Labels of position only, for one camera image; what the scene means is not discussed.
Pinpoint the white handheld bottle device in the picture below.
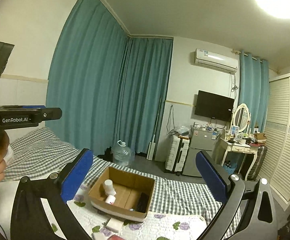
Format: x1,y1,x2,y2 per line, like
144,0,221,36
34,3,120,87
105,195,116,205

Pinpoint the white square box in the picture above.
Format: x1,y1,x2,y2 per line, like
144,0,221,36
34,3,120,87
105,218,124,232

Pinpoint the black remote control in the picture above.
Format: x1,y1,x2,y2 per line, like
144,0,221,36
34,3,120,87
136,192,149,213

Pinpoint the dark suitcase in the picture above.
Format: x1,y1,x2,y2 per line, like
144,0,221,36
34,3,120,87
246,145,268,180

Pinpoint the white louvered wardrobe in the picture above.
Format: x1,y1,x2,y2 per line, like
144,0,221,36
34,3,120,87
259,73,290,210

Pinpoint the blue waste basket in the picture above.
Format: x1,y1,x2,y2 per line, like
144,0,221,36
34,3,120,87
223,161,237,175

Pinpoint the white floral quilt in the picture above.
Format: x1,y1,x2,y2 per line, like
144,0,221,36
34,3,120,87
67,185,207,239

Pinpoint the white dressing table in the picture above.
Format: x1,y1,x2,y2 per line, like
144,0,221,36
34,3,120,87
213,138,259,180

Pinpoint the red patterned box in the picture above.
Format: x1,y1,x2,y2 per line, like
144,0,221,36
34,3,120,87
108,235,125,240

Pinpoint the white cylinder jar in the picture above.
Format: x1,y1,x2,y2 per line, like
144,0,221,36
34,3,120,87
103,179,116,196

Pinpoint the silver mini fridge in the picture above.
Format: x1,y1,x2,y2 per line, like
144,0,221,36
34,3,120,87
182,126,217,177

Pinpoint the brown cardboard box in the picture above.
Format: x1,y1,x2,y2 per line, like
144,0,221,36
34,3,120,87
88,166,155,223

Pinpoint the oval vanity mirror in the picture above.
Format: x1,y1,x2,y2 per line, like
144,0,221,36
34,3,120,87
231,103,251,134

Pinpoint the white suitcase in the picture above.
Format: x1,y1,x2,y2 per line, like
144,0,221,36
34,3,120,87
165,135,190,173

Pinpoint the clear water jug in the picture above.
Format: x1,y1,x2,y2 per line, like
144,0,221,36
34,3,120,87
111,140,131,166

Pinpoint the large green curtain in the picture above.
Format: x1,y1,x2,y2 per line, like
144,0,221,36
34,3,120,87
46,0,173,155

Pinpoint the white flat mop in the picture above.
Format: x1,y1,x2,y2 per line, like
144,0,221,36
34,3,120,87
146,98,162,160

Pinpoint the narrow green curtain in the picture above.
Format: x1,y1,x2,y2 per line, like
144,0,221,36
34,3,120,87
238,51,269,132

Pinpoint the white air conditioner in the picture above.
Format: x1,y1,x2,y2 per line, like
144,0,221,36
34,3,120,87
194,49,238,74

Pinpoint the black wall television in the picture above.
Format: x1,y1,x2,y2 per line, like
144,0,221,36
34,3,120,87
194,90,235,122

